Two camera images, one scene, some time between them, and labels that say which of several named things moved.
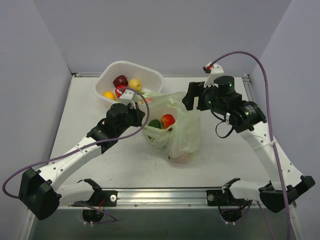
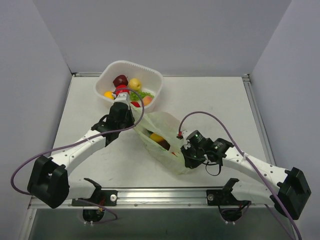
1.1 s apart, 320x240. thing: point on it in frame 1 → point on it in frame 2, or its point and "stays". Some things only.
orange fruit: [110, 95] stays
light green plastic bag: [182, 142] → [172, 160]
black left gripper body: [137, 116] stays
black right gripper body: [195, 93] → [188, 155]
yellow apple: [134, 83] stays
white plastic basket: [151, 81] stays
